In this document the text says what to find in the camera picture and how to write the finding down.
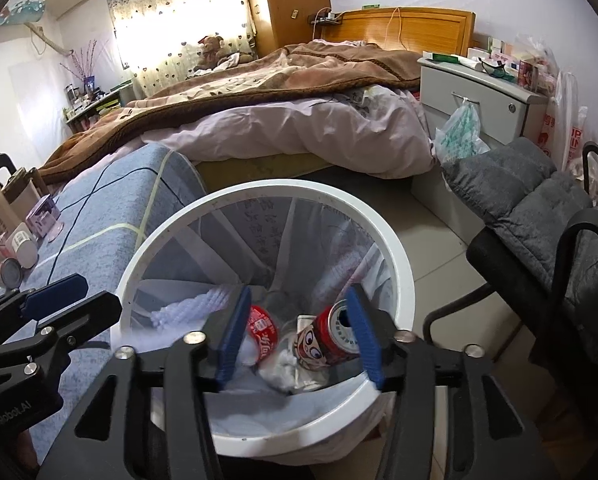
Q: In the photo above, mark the wall air conditioner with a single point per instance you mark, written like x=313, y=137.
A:
x=21, y=10

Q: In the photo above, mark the white round trash bin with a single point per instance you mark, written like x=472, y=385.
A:
x=279, y=186
x=279, y=240

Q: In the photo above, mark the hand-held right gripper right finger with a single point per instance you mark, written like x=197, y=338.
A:
x=365, y=335

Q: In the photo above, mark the wooden wardrobe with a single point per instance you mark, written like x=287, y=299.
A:
x=289, y=0

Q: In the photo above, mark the black chair grey cushion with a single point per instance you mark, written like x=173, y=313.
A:
x=494, y=255

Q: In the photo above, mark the beige travel mug brown lid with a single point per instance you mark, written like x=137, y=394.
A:
x=21, y=195

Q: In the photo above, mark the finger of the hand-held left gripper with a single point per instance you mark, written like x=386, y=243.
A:
x=54, y=293
x=79, y=316

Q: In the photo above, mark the brown blanket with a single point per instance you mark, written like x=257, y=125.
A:
x=229, y=80

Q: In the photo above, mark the pile of small boxes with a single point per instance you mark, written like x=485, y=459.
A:
x=519, y=62

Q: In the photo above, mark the pale pink duvet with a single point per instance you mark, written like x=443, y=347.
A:
x=304, y=130

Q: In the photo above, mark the heart print curtain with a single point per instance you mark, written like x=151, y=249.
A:
x=179, y=25

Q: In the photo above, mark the grey padded chair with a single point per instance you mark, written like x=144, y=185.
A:
x=529, y=200

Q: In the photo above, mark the red cartoon face can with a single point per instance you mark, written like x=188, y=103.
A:
x=324, y=340

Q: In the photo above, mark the green print plastic bag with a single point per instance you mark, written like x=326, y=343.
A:
x=461, y=135

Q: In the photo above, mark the wrapped air conditioner pipe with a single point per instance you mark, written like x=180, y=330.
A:
x=49, y=40

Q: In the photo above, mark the brown teddy bear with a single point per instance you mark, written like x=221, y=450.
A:
x=211, y=50

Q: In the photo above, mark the white red plastic bags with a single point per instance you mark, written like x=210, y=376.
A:
x=566, y=120

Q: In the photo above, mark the cluttered desk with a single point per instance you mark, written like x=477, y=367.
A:
x=99, y=107

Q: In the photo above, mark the white cloth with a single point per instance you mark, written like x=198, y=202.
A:
x=228, y=60

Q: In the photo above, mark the white nightstand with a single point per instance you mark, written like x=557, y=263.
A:
x=439, y=85

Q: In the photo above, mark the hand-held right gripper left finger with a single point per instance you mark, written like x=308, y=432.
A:
x=231, y=335

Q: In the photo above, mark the clear plastic bottle red label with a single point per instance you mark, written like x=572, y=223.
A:
x=264, y=330

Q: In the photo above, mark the wooden bed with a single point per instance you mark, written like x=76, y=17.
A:
x=429, y=30

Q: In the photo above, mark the small headboard shelf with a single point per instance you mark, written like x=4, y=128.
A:
x=326, y=19

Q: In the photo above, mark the small red white can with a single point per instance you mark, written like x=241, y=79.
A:
x=8, y=275
x=16, y=247

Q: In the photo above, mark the blue checked tablecloth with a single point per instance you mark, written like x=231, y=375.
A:
x=104, y=195

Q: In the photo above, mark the vase with flower branches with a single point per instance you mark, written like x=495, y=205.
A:
x=84, y=67

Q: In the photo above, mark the purple drink carton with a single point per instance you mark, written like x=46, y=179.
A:
x=41, y=217

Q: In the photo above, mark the flat green box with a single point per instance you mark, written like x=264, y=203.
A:
x=446, y=57

